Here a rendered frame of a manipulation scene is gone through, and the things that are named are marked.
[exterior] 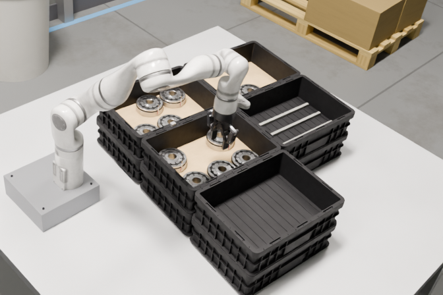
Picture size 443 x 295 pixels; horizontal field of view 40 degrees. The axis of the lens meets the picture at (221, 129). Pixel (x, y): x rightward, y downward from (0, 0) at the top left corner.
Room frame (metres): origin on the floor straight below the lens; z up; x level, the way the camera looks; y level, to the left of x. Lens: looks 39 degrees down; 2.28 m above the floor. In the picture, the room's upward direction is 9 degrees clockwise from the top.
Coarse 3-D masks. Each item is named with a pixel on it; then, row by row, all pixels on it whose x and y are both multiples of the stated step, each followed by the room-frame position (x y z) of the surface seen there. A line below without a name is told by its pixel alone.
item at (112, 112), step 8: (136, 80) 1.90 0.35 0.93; (200, 80) 1.97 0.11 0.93; (208, 88) 1.92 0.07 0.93; (112, 112) 1.69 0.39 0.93; (200, 112) 1.77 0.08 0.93; (120, 120) 1.65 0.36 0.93; (184, 120) 1.71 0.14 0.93; (128, 128) 1.62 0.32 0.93; (160, 128) 1.64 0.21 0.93; (136, 136) 1.58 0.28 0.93; (144, 136) 1.58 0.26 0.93
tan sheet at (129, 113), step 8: (184, 104) 1.93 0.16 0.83; (192, 104) 1.94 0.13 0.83; (120, 112) 1.82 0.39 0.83; (128, 112) 1.83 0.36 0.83; (136, 112) 1.84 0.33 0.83; (168, 112) 1.87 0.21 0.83; (176, 112) 1.87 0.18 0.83; (184, 112) 1.88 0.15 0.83; (192, 112) 1.89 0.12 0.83; (128, 120) 1.78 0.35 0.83; (136, 120) 1.79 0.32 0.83; (144, 120) 1.80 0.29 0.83; (152, 120) 1.80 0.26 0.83
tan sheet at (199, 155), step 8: (192, 144) 1.70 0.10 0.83; (200, 144) 1.70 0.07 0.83; (240, 144) 1.74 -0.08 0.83; (184, 152) 1.65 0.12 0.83; (192, 152) 1.65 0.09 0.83; (200, 152) 1.66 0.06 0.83; (208, 152) 1.67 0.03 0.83; (216, 152) 1.67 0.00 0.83; (224, 152) 1.68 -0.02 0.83; (232, 152) 1.69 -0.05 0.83; (192, 160) 1.61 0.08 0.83; (200, 160) 1.62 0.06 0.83; (208, 160) 1.62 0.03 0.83; (192, 168) 1.57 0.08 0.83; (200, 168) 1.58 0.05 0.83
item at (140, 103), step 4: (144, 96) 1.90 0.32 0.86; (148, 96) 1.91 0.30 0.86; (152, 96) 1.91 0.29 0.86; (156, 96) 1.91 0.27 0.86; (140, 100) 1.87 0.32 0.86; (156, 100) 1.89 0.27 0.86; (160, 100) 1.89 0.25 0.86; (136, 104) 1.85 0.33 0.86; (140, 104) 1.85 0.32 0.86; (156, 104) 1.86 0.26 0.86; (160, 104) 1.87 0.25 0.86; (140, 108) 1.82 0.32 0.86; (144, 108) 1.83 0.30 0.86; (148, 108) 1.83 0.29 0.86; (152, 108) 1.84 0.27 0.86; (156, 108) 1.84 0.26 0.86; (160, 108) 1.85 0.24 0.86
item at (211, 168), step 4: (216, 160) 1.59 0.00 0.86; (220, 160) 1.60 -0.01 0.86; (224, 160) 1.60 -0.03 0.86; (212, 164) 1.57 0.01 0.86; (216, 164) 1.57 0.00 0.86; (224, 164) 1.58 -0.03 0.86; (228, 164) 1.59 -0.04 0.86; (232, 164) 1.59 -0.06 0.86; (208, 168) 1.55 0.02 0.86; (212, 168) 1.55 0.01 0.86; (232, 168) 1.57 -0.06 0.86; (208, 172) 1.53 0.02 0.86; (212, 172) 1.53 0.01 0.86; (216, 172) 1.53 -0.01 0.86; (212, 176) 1.51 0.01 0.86
